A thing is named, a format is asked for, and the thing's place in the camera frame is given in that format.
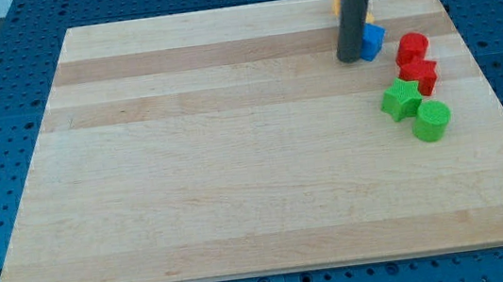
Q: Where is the green star block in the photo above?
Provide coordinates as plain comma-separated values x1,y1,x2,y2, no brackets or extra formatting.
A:
380,78,423,122

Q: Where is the yellow block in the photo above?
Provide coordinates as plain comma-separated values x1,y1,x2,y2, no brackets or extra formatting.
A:
332,0,375,24

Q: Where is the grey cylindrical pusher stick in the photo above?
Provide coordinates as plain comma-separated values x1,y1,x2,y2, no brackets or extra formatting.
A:
337,0,369,64

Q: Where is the green cylinder block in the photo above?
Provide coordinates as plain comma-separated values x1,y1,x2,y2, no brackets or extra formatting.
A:
411,100,452,142

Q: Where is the red star block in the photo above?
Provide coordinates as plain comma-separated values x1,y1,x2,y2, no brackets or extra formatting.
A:
399,58,438,96

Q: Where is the blue cube block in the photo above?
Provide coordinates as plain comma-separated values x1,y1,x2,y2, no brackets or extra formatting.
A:
360,24,386,61

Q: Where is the red cylinder block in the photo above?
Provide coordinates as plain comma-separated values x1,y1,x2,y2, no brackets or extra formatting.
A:
395,31,429,66

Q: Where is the wooden board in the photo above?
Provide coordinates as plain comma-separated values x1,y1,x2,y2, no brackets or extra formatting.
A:
0,0,503,282

